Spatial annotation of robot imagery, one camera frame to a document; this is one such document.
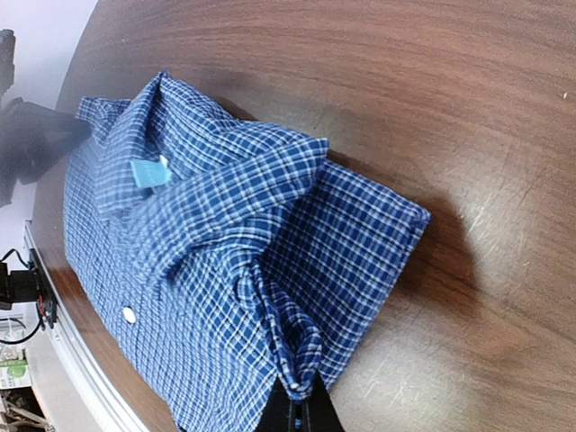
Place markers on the aluminium front rail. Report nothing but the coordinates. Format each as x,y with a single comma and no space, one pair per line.
108,408

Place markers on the blue checked shirt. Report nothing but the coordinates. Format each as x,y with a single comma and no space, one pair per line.
226,256

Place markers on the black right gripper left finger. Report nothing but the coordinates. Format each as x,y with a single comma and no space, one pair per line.
281,414

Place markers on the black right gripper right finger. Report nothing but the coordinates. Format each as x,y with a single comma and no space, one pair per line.
320,414

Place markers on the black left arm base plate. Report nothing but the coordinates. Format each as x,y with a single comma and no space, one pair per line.
30,284

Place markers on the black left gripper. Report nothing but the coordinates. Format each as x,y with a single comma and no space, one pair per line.
30,133

